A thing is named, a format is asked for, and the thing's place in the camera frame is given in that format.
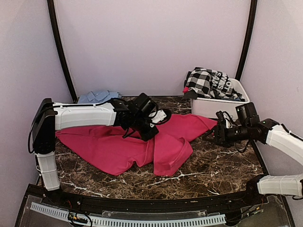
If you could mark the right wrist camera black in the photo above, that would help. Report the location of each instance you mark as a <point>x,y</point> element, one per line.
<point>247,114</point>

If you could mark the black white checkered shirt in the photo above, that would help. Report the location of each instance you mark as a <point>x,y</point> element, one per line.
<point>198,84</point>

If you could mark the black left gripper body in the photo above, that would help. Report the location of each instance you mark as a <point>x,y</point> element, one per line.
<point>140,125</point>

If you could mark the folded light blue shirt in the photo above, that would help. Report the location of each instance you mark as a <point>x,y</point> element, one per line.
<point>99,96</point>

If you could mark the left black corner post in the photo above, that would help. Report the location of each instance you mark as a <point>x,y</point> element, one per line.
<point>60,51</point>

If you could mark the right black corner post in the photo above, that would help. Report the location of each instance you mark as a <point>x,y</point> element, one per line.
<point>247,39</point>

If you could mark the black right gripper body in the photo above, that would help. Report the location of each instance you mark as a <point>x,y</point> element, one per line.
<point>228,139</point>

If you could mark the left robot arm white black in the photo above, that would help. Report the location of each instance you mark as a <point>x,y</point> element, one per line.
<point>141,115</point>

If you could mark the white slotted cable duct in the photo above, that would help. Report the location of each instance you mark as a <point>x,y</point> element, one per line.
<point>130,219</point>

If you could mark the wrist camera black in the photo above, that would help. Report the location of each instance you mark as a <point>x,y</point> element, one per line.
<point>247,114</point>
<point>144,104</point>

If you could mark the black shirt white lettering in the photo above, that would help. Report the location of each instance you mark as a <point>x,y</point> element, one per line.
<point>221,86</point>

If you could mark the black corner post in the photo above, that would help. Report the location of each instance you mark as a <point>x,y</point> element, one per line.
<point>60,51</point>
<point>247,39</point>

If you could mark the black curved front rail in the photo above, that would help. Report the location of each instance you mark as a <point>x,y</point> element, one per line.
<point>224,203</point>

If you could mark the pink trousers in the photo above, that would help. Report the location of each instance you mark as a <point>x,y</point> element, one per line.
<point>105,148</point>

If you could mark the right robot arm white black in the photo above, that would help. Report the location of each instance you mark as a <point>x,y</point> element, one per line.
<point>276,136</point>

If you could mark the white plastic laundry bin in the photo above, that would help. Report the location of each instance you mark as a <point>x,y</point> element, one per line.
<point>209,107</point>

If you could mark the dark blue garment in bin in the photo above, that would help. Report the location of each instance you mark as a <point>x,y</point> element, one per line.
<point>240,99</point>

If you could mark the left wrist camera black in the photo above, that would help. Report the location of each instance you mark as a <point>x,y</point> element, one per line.
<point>144,104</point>

